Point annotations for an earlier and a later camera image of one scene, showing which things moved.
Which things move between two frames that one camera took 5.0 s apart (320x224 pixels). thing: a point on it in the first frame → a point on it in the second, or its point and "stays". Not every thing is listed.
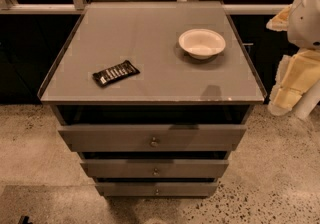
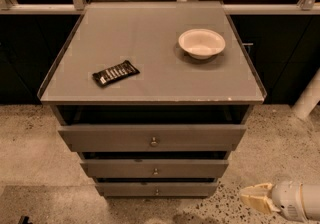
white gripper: [306, 21] → [288, 198]
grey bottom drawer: [155, 189] stays
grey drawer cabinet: [153, 97] stays
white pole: [308, 101] stays
